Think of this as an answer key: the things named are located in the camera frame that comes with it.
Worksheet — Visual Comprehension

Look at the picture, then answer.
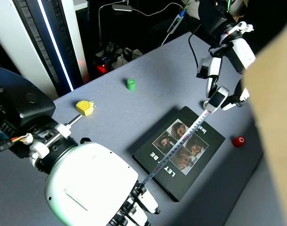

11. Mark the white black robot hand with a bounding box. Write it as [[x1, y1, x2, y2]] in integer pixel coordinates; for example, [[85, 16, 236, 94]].
[[205, 37, 256, 112], [44, 137, 161, 226]]

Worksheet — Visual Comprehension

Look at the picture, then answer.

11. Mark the white grey tape measure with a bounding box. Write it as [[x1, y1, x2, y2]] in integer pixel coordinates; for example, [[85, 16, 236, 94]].
[[141, 86, 230, 186]]

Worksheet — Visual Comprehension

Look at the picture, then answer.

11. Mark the black Let It Be album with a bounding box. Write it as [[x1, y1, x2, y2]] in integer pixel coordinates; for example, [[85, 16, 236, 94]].
[[132, 105, 226, 202]]

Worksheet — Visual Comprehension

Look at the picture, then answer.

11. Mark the person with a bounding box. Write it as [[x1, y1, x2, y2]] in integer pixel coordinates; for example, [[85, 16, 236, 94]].
[[184, 0, 249, 19]]

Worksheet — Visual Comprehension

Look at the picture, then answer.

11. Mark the grey table cloth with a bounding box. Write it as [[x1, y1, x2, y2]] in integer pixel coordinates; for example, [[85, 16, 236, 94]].
[[0, 32, 287, 226]]

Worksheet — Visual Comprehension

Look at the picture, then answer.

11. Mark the beige blurry board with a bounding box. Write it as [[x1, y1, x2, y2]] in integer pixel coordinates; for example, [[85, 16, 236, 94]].
[[242, 17, 287, 226]]

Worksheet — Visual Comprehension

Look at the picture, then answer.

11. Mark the yellow snail block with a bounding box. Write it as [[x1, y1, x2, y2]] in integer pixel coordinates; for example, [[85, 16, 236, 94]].
[[75, 100, 97, 117]]

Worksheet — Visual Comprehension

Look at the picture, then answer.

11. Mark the red cylinder block white print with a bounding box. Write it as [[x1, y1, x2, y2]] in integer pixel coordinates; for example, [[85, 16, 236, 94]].
[[231, 135, 246, 148]]

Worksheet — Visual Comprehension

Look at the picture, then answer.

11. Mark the green cylinder block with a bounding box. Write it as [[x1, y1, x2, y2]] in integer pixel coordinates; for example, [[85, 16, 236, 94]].
[[126, 78, 136, 91]]

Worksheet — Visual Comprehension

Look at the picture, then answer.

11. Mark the black device with red light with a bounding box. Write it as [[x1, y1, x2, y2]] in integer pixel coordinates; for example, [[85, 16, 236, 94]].
[[93, 53, 112, 74]]

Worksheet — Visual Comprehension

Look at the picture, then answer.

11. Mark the grey power adapter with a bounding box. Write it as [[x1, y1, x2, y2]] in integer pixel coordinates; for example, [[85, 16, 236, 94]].
[[112, 4, 134, 12]]

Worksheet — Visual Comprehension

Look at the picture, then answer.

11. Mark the white column with black strips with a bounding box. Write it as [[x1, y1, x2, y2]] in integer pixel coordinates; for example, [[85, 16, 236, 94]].
[[0, 0, 90, 99]]

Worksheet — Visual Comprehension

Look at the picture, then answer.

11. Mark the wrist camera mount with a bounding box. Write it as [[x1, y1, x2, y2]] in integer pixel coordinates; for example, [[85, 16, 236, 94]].
[[196, 57, 210, 80]]

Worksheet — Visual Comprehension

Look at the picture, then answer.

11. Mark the black camera cable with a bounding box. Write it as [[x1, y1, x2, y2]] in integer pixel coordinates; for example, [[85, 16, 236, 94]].
[[188, 23, 204, 71]]

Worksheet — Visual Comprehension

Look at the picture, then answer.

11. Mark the white cable blue connector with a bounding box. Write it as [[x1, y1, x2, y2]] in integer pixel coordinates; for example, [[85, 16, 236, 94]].
[[161, 8, 189, 47]]

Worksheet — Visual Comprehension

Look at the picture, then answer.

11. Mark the thin white cable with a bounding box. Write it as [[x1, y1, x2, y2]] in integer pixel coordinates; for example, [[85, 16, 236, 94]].
[[98, 0, 184, 47]]

